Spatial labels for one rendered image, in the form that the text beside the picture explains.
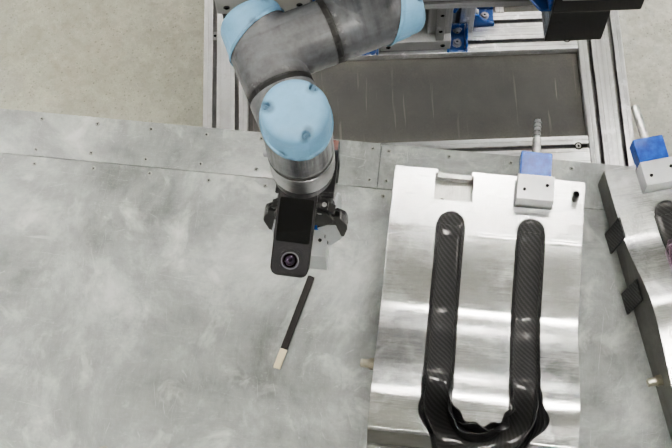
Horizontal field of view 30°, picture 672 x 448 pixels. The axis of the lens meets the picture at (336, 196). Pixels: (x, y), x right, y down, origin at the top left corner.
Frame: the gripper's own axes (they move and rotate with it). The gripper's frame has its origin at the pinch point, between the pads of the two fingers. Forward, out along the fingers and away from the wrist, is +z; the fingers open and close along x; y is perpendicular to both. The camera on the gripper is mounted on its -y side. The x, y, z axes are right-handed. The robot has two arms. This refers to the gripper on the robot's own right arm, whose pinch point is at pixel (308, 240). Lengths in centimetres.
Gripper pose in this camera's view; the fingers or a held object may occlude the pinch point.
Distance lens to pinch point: 162.6
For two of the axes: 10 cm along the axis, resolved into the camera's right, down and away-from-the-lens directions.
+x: -9.9, -0.9, 0.7
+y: 1.1, -9.3, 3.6
